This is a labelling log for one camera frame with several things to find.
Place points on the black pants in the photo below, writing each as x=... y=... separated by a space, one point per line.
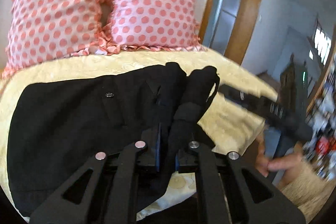
x=57 y=127

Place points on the small pink polka-dot pillow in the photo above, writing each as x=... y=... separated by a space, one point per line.
x=153 y=25

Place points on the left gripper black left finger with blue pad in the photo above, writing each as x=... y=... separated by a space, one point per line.
x=108 y=188

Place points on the large pink polka-dot pillow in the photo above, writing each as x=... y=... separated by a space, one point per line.
x=44 y=30

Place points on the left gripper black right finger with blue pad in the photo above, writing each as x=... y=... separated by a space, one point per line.
x=229 y=190

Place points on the person's right hand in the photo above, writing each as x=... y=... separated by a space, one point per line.
x=287 y=168

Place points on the cream and orange bedspread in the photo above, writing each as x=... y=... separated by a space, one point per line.
x=231 y=127

